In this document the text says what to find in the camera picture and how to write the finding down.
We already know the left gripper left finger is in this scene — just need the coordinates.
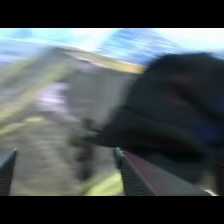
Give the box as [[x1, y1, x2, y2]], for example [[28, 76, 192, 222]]
[[0, 148, 18, 197]]

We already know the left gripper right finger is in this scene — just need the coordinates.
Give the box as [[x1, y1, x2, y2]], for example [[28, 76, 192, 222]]
[[113, 147, 212, 197]]

